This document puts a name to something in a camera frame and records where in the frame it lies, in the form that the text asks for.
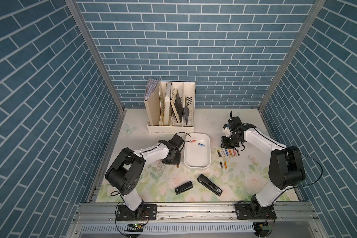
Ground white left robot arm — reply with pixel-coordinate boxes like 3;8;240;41
105;134;185;212

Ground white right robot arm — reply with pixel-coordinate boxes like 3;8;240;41
221;117;305;210

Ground white plastic storage tray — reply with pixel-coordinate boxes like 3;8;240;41
183;133;211;170

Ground dark small notebook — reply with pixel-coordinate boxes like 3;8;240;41
183;95;189;125

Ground beige file organizer rack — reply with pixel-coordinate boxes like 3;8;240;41
144;81;195;134

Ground small black stapler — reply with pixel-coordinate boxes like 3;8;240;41
175;181;193;195

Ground black framed tablet board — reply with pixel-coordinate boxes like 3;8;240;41
171;88;183;123

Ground large black stapler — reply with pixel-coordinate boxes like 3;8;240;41
197;174;223;196

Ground purple paper stack folder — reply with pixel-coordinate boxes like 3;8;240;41
144;78;160;101

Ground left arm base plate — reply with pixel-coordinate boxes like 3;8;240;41
115;203;158;221

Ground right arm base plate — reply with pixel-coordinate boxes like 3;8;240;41
235;201;277;220

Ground white ribbed cable duct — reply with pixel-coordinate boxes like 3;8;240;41
81;222;255;235

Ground aluminium front rail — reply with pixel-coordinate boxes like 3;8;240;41
72;201;318;224

